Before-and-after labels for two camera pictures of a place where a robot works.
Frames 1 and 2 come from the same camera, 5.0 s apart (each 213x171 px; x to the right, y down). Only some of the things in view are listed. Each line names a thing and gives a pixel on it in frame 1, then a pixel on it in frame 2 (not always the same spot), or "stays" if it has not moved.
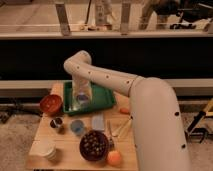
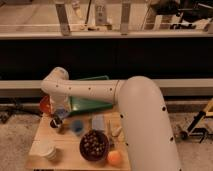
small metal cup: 56,122 stays
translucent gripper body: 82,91 -> 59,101
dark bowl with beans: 94,145 stays
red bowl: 50,103 stays
